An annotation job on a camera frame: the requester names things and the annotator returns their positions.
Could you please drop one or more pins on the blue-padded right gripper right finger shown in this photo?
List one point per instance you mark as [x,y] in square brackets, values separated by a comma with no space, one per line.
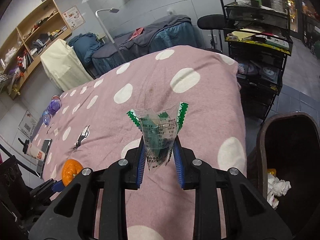
[247,213]

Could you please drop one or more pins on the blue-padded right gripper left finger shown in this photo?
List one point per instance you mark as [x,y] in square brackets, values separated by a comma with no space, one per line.
[93,197]

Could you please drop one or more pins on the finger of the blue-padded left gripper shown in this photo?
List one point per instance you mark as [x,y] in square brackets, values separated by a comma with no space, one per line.
[58,186]

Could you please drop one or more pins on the orange peel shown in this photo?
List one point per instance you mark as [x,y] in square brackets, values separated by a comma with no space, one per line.
[70,170]

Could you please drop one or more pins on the white tissue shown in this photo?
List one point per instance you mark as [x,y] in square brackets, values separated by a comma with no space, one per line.
[276,188]

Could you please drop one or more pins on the clear green snack wrapper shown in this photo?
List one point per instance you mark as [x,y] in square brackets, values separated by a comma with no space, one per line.
[159,130]

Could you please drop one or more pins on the yellow plastic wrapper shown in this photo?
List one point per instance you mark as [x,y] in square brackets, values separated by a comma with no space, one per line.
[272,171]

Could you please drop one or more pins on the brown trash bin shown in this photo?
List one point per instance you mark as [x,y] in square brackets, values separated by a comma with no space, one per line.
[289,143]

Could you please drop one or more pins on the black tablet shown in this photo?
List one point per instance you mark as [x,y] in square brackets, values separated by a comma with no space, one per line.
[40,163]

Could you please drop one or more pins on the milk tea cup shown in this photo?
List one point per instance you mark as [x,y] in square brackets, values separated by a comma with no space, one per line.
[31,150]

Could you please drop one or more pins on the pink polka dot blanket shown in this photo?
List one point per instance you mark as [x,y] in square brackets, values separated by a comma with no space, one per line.
[183,92]

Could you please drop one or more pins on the small blue bottle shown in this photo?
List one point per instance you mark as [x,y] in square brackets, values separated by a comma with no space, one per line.
[46,117]

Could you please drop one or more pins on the purple mask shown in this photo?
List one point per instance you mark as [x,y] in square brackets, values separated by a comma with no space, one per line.
[54,105]

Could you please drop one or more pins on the cream cloth on chair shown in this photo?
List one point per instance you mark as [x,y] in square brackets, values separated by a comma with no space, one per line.
[63,67]

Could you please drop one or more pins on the blue clothes pile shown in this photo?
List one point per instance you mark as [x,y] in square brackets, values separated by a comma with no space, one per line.
[85,45]

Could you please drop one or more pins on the red cloth on bed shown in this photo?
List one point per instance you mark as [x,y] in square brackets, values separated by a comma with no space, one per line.
[136,33]

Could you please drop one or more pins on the dark blue massage bed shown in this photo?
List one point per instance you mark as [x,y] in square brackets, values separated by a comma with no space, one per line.
[166,32]

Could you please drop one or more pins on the black metal cart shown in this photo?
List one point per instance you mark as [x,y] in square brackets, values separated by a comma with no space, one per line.
[259,40]

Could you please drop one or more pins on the wooden wall cabinet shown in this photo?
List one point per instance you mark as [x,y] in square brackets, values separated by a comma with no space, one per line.
[30,39]

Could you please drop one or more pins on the wall poster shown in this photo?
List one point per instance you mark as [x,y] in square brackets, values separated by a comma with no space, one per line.
[73,17]

